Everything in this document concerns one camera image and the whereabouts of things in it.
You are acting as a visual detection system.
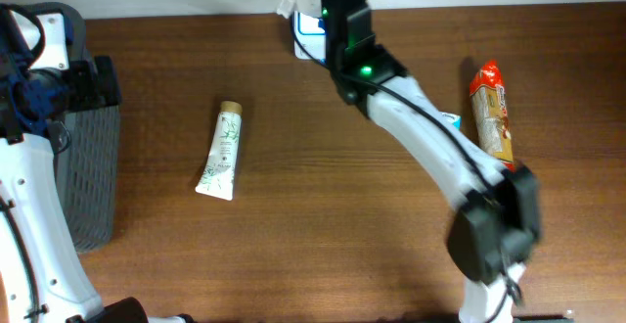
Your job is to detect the teal tissue pack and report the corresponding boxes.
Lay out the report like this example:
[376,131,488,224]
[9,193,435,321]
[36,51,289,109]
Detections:
[442,113,462,130]

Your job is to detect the orange spaghetti packet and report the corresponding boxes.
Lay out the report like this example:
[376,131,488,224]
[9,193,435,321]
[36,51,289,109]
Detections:
[469,61,515,170]

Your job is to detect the white green cosmetic tube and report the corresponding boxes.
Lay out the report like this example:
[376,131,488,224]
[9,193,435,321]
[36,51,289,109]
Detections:
[195,101,243,201]

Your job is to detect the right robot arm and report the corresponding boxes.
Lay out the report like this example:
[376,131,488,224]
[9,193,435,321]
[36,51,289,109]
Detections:
[321,0,542,322]

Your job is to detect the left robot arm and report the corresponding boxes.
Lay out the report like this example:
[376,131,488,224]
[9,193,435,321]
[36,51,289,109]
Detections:
[1,2,152,322]

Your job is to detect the white barcode scanner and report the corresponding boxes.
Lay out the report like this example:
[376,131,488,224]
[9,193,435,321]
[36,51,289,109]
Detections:
[292,12,326,62]

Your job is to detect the grey plastic basket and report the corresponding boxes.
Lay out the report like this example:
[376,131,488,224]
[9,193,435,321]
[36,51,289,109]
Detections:
[26,2,121,254]

